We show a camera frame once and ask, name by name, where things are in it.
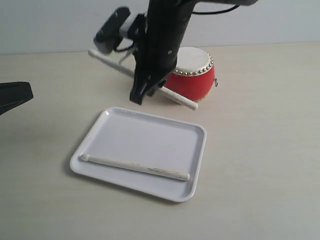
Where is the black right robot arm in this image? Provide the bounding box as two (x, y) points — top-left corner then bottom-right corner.
(126, 0), (215, 105)

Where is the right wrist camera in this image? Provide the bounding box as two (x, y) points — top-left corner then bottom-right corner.
(93, 6), (140, 55)

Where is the red small drum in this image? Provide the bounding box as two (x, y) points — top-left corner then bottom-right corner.
(165, 47), (217, 102)

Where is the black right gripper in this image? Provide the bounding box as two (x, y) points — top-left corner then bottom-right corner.
(129, 0), (197, 105)

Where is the white plastic tray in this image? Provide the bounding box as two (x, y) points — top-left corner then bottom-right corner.
(69, 107), (207, 203)

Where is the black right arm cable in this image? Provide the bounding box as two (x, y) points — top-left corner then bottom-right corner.
(192, 0), (246, 15)

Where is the wooden drumstick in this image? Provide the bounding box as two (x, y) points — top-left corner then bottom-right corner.
(80, 153), (191, 182)
(88, 49), (198, 110)

